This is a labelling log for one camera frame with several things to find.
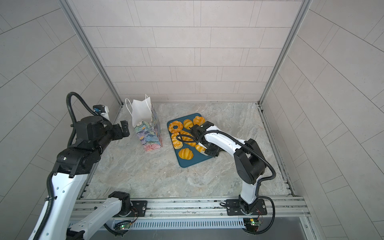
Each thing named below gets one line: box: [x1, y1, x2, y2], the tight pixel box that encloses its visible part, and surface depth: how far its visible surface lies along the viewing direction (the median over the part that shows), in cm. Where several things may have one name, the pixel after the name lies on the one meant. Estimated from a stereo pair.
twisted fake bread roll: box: [195, 144, 207, 152], surface depth 91 cm
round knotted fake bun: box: [193, 116, 206, 126], surface depth 103 cm
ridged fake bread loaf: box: [171, 132, 183, 150], surface depth 92 cm
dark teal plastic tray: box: [167, 113, 214, 168], surface depth 91 cm
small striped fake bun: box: [183, 119, 194, 130], surface depth 101 cm
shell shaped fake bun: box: [178, 148, 194, 160], surface depth 88 cm
